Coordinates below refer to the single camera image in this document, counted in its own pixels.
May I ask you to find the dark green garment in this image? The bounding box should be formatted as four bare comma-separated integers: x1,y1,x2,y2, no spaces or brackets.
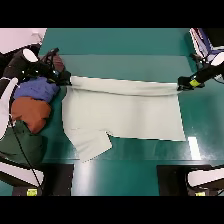
0,119,45,167

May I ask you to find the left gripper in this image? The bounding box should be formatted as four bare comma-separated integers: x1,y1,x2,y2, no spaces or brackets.
57,70,73,87

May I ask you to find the black cable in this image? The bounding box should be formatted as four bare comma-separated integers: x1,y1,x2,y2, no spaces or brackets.
9,116,44,193

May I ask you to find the blue garment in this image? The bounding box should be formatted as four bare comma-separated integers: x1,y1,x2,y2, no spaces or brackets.
13,76,61,104

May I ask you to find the dark red garment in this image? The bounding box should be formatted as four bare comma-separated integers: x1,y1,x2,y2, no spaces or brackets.
52,54,66,73

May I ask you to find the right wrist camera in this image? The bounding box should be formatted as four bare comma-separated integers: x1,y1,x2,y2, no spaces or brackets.
189,52,207,69

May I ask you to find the orange garment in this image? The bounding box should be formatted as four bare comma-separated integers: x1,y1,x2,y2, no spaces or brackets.
10,96,53,135

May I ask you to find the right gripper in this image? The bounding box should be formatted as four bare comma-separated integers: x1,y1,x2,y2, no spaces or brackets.
176,76,198,92

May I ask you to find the white T-shirt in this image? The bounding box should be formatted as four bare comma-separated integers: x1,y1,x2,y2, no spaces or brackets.
61,75,187,163

